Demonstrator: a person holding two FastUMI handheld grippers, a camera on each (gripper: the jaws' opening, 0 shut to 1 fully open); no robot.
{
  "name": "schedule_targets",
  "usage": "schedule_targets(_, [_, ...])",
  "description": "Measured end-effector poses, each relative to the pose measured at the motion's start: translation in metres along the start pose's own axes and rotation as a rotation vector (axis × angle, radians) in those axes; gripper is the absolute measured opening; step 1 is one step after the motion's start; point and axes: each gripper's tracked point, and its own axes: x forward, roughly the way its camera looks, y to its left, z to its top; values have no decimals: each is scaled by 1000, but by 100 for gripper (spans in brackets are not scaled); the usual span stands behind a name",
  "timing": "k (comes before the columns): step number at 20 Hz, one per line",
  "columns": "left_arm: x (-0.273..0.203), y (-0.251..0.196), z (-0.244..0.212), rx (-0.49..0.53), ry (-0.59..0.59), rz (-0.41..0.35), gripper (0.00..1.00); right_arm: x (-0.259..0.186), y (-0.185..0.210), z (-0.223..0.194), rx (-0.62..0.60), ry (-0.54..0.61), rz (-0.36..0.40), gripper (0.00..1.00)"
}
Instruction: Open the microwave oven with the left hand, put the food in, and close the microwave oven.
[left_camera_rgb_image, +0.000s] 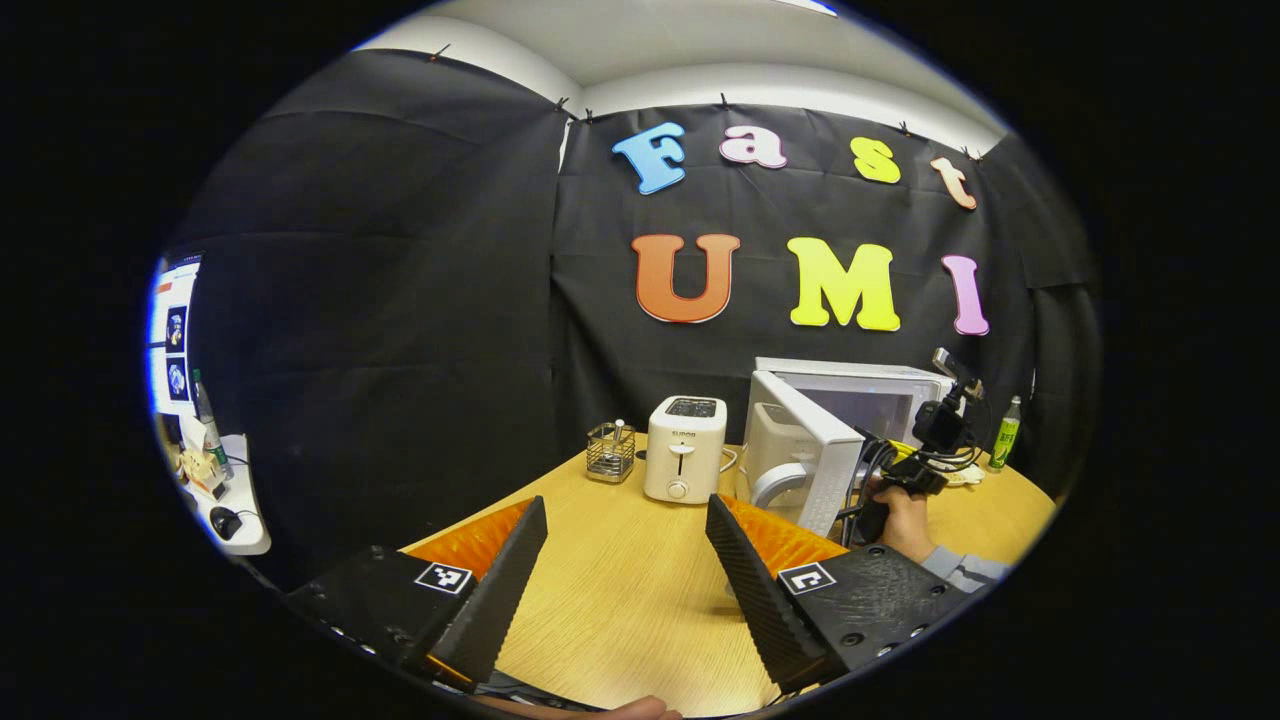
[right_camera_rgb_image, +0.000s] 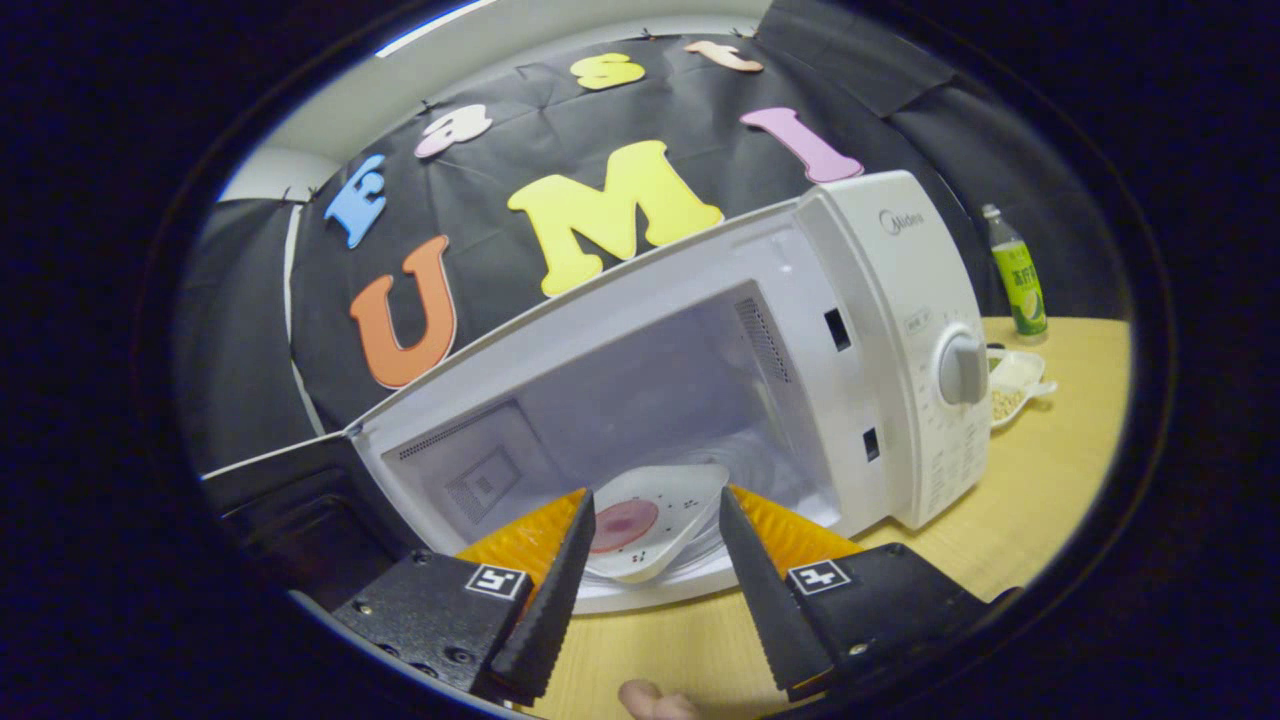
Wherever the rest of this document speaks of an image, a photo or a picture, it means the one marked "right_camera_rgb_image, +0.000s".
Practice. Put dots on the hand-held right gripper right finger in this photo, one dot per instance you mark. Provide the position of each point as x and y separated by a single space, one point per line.
770 610

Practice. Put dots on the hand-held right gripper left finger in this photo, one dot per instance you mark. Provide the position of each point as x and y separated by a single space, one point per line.
545 610

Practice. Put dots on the white plate with pink food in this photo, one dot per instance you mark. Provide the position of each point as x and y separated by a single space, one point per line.
680 500

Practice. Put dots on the white microwave oven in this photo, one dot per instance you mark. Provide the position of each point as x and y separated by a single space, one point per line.
900 300

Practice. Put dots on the white divided dish of beans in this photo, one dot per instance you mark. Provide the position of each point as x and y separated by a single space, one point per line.
1012 385

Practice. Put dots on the green drink bottle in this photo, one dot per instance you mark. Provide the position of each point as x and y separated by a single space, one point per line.
1018 280

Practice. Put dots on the black backdrop cloth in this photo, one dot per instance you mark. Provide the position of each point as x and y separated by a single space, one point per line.
520 100

